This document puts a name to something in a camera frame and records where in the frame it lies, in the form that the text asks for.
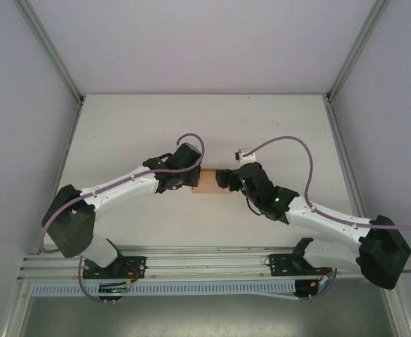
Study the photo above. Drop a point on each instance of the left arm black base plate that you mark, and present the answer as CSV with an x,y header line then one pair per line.
x,y
135,267

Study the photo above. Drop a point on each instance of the aluminium table side rail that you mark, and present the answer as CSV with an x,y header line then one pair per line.
x,y
68,140
338,140

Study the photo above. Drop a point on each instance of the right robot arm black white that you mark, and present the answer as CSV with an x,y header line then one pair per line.
x,y
384,252

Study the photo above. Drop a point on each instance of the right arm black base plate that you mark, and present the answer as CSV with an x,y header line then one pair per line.
x,y
282,265

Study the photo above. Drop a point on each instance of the aluminium mounting rail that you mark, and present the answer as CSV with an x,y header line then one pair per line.
x,y
205,263

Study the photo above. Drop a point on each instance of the pink paper box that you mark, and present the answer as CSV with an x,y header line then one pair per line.
x,y
207,182

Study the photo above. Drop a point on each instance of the black controller box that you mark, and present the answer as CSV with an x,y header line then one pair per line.
x,y
111,291
307,289

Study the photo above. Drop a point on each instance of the aluminium frame post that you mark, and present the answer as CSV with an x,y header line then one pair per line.
x,y
51,52
358,52

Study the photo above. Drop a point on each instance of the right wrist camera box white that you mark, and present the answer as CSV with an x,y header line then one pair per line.
x,y
244,155

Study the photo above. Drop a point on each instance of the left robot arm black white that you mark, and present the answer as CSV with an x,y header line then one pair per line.
x,y
72,231

